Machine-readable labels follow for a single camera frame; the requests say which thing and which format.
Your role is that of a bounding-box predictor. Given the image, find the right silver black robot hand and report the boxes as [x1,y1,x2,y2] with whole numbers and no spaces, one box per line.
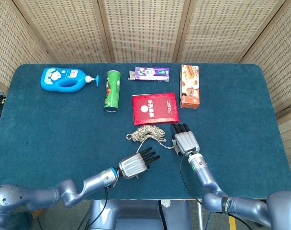
[171,123,201,157]

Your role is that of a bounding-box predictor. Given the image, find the woven bamboo screen panel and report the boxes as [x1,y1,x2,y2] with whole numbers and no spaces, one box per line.
[175,0,289,64]
[0,0,52,89]
[240,0,291,185]
[97,0,191,64]
[12,0,112,64]

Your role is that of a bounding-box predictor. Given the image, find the beige braided rope bundle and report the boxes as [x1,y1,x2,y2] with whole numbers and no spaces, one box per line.
[125,125,181,180]

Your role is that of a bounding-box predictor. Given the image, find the orange biscuit box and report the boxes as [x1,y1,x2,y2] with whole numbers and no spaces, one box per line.
[179,64,200,110]

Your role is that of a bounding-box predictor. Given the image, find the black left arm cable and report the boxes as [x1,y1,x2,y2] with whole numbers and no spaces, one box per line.
[78,184,117,230]

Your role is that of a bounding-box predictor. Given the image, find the purple toothpaste box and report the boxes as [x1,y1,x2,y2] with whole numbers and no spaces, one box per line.
[128,66,170,83]

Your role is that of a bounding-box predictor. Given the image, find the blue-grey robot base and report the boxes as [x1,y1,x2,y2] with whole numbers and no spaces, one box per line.
[88,200,191,230]

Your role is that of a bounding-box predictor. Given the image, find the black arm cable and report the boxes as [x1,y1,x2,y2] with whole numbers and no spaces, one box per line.
[179,153,256,228]
[78,184,117,230]

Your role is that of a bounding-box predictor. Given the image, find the blue pump soap bottle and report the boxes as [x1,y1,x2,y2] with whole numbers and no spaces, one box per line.
[40,67,100,93]

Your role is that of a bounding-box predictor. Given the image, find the metal table leg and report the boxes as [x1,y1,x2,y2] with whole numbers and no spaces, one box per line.
[197,202,205,230]

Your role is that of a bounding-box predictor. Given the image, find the green chips can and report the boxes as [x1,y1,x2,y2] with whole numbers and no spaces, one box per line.
[103,69,122,113]

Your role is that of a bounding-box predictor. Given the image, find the red certificate booklet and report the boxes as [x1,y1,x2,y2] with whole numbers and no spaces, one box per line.
[132,92,180,126]

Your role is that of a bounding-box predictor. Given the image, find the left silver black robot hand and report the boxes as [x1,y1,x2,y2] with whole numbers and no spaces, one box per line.
[118,147,161,179]

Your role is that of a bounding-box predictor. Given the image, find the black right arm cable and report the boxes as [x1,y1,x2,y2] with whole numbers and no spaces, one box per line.
[179,153,256,228]

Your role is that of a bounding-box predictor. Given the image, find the dark blue table cloth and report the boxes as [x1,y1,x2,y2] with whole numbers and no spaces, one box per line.
[0,63,291,201]

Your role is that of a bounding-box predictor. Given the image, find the blue trouser leg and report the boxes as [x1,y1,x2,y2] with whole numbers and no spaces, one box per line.
[6,212,34,230]

